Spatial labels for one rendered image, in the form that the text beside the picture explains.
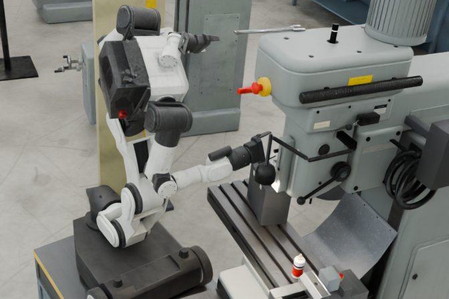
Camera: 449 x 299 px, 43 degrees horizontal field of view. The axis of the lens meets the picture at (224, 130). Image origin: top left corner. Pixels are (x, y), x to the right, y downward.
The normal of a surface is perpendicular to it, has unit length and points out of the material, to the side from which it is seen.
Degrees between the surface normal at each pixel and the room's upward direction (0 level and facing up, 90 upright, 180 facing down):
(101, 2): 90
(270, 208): 90
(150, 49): 34
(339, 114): 90
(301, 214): 0
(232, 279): 0
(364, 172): 90
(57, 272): 0
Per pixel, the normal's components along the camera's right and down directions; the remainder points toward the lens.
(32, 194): 0.08, -0.86
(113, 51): 0.40, -0.45
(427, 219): 0.43, 0.47
